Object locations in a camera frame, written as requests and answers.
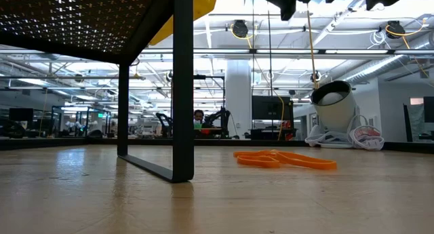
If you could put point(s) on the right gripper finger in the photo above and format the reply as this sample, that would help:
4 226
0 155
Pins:
286 3

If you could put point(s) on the orange rubber band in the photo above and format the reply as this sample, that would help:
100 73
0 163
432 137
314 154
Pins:
257 162
247 153
315 165

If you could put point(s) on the black background robot arm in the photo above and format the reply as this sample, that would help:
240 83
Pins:
164 120
220 117

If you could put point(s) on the black monitor screen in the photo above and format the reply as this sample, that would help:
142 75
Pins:
21 114
429 108
271 108

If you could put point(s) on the white building column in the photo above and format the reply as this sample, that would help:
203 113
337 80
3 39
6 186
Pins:
238 98

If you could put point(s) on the white tipped bucket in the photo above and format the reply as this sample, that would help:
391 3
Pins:
339 115

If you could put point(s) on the black perforated metal stand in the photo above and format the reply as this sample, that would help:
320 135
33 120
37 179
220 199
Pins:
183 91

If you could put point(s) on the black upright panel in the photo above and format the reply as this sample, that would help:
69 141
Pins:
408 125

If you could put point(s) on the person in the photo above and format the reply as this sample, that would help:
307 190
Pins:
198 116

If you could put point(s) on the silver ventilation duct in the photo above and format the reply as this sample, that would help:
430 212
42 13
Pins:
373 69

